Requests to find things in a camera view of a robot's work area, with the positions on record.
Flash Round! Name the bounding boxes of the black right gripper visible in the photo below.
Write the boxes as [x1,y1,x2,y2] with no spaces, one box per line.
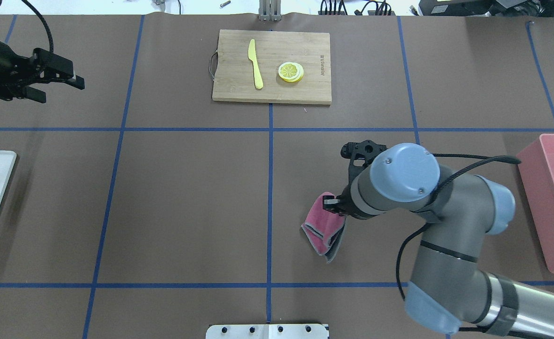
[323,185,358,219]

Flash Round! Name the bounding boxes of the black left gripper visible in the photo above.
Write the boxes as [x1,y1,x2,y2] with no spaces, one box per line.
[0,41,85,104]

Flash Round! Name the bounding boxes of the magenta cloth towel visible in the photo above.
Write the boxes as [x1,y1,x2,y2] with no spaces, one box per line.
[301,191,346,264]

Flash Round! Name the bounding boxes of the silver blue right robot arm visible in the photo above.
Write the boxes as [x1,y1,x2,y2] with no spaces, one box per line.
[323,141,554,339]

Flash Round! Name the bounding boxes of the yellow lemon slice toy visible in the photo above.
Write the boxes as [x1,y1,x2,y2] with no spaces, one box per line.
[277,62,305,83]

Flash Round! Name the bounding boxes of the yellow plastic knife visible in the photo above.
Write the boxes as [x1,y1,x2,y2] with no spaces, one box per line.
[247,39,264,90]

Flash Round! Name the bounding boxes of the bamboo cutting board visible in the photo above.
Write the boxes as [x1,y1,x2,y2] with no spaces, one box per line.
[212,29,332,105]

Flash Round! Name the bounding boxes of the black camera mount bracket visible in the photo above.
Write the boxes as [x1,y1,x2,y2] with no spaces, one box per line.
[340,140,388,183]

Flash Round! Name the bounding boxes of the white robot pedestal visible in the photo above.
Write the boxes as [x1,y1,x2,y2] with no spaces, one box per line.
[205,323,330,339]

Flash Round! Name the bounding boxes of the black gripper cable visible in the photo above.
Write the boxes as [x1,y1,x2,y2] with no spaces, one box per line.
[395,153,522,302]

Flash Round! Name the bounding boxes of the aluminium frame post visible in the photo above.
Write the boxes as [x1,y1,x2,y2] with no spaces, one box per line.
[258,0,282,22]

